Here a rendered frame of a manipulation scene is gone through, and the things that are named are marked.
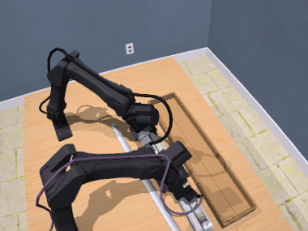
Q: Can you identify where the grey tube with white end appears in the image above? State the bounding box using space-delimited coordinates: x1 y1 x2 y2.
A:
111 123 181 231

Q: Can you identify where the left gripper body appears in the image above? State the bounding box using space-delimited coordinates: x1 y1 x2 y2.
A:
129 124 156 146

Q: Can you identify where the long brown cardboard carton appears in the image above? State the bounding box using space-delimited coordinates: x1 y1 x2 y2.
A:
148 92 257 229

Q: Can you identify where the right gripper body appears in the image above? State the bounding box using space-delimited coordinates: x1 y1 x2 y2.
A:
162 165 198 202

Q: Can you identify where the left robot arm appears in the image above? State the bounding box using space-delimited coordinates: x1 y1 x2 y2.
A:
46 50 160 142

